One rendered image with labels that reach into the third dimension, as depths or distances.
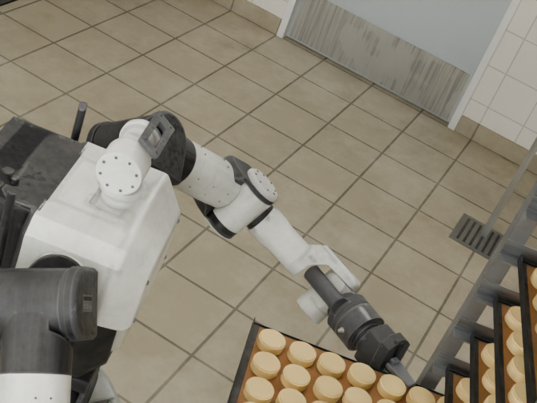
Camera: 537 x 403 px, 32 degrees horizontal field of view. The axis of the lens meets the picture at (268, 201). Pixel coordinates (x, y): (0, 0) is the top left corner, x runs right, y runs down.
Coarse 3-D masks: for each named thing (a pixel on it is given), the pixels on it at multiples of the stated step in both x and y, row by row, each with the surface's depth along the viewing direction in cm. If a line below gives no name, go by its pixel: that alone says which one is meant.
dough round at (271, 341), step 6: (264, 330) 166; (270, 330) 166; (258, 336) 165; (264, 336) 164; (270, 336) 165; (276, 336) 166; (282, 336) 166; (258, 342) 164; (264, 342) 163; (270, 342) 164; (276, 342) 164; (282, 342) 165; (264, 348) 163; (270, 348) 163; (276, 348) 163; (282, 348) 164; (276, 354) 164
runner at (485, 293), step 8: (488, 280) 156; (480, 288) 157; (488, 288) 157; (496, 288) 157; (504, 288) 156; (480, 296) 157; (488, 296) 157; (504, 296) 157; (512, 296) 157; (488, 304) 156; (512, 304) 158
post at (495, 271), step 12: (516, 216) 151; (516, 228) 150; (528, 228) 150; (504, 240) 153; (516, 240) 151; (492, 264) 155; (504, 264) 154; (480, 276) 159; (492, 276) 156; (504, 276) 155; (468, 300) 160; (468, 312) 161; (480, 312) 160; (444, 336) 167; (444, 348) 166; (456, 348) 165; (432, 360) 169; (420, 384) 171; (432, 384) 171
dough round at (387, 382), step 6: (384, 378) 166; (390, 378) 166; (396, 378) 167; (378, 384) 166; (384, 384) 165; (390, 384) 165; (396, 384) 166; (402, 384) 166; (378, 390) 165; (384, 390) 164; (390, 390) 164; (396, 390) 164; (402, 390) 165; (384, 396) 164; (390, 396) 164; (396, 396) 164; (402, 396) 165
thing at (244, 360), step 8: (256, 328) 169; (248, 336) 166; (256, 336) 167; (288, 336) 169; (248, 344) 165; (312, 344) 170; (248, 352) 163; (248, 360) 162; (352, 360) 170; (240, 368) 159; (240, 376) 158; (240, 384) 156; (416, 384) 170; (232, 392) 153; (432, 392) 170; (232, 400) 153
